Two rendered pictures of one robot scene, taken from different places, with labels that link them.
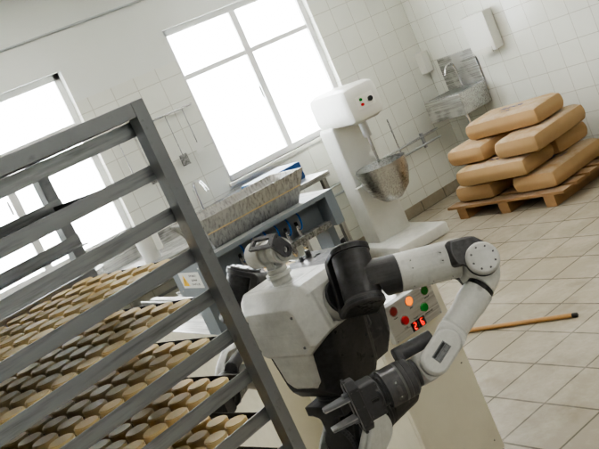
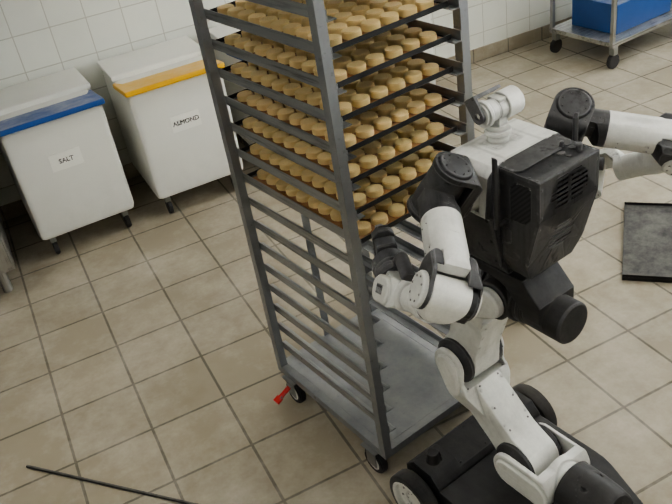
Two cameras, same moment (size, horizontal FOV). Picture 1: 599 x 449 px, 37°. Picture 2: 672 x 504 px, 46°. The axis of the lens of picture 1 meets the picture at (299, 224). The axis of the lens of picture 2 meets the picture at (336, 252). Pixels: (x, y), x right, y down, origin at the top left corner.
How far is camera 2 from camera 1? 2.61 m
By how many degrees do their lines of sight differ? 93
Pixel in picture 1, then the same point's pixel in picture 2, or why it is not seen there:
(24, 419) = (235, 51)
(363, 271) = (421, 188)
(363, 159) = not seen: outside the picture
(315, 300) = not seen: hidden behind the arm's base
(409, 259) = (426, 222)
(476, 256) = (416, 280)
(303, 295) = not seen: hidden behind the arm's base
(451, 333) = (385, 290)
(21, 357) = (237, 23)
